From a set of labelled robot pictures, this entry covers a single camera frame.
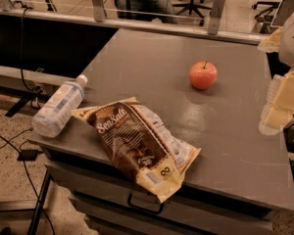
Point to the black drawer handle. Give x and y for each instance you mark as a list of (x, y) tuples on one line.
[(144, 208)]

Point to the brown chip bag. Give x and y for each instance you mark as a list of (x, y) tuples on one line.
[(139, 145)]

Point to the black power adapter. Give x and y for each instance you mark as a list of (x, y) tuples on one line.
[(28, 155)]

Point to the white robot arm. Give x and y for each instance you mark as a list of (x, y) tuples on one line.
[(282, 62)]

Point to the black office chair right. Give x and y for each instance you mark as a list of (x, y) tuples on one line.
[(265, 15)]

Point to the metal railing post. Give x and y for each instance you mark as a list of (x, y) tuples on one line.
[(215, 17), (98, 10)]

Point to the clear plastic water bottle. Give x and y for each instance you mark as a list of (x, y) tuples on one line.
[(51, 119)]

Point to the red apple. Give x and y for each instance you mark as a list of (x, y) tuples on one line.
[(203, 75)]

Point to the metal railing post right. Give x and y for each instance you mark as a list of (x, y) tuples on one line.
[(215, 17)]

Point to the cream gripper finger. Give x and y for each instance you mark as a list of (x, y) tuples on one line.
[(271, 43), (279, 108)]

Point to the seated person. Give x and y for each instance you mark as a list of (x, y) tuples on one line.
[(146, 10)]

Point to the grey drawer cabinet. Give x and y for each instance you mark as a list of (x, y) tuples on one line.
[(115, 206)]

